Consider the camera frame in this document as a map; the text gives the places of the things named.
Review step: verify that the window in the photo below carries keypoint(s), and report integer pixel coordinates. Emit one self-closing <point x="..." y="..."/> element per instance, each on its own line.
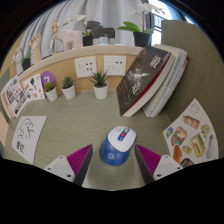
<point x="156" y="25"/>

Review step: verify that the white sheet with assorted stickers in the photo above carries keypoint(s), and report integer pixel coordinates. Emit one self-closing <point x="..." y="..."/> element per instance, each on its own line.
<point x="33" y="87"/>

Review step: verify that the olive green desk partition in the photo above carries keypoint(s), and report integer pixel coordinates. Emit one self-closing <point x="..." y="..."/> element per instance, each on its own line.
<point x="203" y="66"/>

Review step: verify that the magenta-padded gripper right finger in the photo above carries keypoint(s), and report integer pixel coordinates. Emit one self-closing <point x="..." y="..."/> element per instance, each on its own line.
<point x="166" y="165"/>

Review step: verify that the black horse figurine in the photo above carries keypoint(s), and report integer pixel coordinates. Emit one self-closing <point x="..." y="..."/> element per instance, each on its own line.
<point x="103" y="30"/>

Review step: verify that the food sticker sheet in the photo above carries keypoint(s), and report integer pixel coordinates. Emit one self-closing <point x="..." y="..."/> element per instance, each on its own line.
<point x="191" y="136"/>

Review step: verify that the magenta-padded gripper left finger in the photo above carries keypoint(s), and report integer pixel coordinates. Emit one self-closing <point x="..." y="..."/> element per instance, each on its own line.
<point x="59" y="165"/>

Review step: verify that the black hardcover book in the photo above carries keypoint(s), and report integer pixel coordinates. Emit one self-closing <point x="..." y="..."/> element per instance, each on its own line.
<point x="143" y="80"/>

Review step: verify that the blue and white computer mouse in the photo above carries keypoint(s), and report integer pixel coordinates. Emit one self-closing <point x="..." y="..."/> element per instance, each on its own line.
<point x="116" y="148"/>

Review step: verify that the grey curtain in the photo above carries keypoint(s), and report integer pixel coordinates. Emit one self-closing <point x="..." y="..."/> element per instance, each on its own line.
<point x="110" y="11"/>

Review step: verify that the white wall outlet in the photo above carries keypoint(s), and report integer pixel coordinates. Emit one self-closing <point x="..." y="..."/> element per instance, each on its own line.
<point x="85" y="66"/>
<point x="115" y="65"/>

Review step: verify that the purple round number sign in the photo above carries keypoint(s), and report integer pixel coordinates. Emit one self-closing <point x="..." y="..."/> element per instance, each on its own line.
<point x="48" y="77"/>

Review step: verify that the white orchid in black pot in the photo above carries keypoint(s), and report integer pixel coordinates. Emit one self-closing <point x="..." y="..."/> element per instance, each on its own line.
<point x="26" y="64"/>
<point x="141" y="39"/>
<point x="87" y="40"/>

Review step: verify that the white mouse pad with drawing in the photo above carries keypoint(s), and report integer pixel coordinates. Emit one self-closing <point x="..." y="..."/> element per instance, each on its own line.
<point x="28" y="138"/>

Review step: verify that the small succulent in white pot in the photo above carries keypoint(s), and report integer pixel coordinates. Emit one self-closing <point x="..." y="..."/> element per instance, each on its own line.
<point x="51" y="95"/>
<point x="69" y="92"/>

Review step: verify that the white books stack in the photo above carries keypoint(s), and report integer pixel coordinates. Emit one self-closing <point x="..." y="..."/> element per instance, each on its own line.
<point x="173" y="80"/>

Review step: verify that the photo magazine with red edge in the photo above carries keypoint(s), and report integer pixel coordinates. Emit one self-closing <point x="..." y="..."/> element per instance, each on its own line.
<point x="14" y="96"/>

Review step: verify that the wooden artist mannequin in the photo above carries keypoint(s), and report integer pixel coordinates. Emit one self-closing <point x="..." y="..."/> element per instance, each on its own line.
<point x="55" y="33"/>

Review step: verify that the spiky succulent in white pot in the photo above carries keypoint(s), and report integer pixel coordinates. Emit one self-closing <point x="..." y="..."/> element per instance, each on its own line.
<point x="100" y="91"/>

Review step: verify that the pink horse figurine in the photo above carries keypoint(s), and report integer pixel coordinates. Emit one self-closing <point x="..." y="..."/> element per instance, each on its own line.
<point x="71" y="38"/>

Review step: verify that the beige card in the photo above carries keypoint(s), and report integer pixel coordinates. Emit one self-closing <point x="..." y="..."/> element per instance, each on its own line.
<point x="3" y="128"/>

